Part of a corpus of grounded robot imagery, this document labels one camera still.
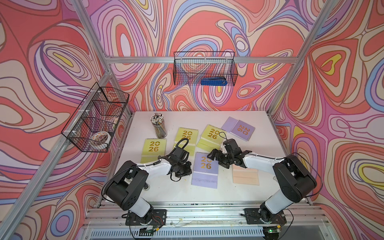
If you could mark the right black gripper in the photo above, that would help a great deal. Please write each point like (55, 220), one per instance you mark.
(219, 153)

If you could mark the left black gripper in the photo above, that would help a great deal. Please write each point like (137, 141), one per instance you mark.
(188, 171)

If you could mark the purple 2026 calendar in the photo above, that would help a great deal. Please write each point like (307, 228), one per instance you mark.
(205, 172)
(238, 128)

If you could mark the green 2026 calendar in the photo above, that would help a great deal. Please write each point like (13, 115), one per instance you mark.
(152, 149)
(191, 135)
(210, 139)

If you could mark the peach 2026 calendar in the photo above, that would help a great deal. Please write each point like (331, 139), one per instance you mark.
(245, 176)

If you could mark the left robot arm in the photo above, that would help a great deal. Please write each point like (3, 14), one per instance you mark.
(125, 187)

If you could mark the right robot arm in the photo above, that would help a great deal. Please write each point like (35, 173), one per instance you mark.
(295, 181)

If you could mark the clear cup of coloured pencils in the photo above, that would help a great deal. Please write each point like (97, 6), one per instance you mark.
(158, 122)

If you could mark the blue stapler in basket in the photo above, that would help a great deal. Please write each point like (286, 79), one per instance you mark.
(214, 81)

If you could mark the tape roll in basket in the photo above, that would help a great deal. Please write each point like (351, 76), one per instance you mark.
(100, 140)

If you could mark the right wrist camera with cable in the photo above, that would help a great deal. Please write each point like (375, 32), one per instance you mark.
(230, 145)

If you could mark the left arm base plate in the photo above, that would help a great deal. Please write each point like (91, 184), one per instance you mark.
(155, 217)

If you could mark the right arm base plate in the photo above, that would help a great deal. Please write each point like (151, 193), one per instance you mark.
(257, 216)

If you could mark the black wire basket back wall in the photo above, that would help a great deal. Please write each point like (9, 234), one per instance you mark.
(192, 66)

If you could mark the black wire basket wall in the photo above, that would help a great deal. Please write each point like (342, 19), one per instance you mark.
(100, 110)
(192, 66)

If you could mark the black wire basket left wall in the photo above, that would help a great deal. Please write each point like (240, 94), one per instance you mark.
(100, 110)

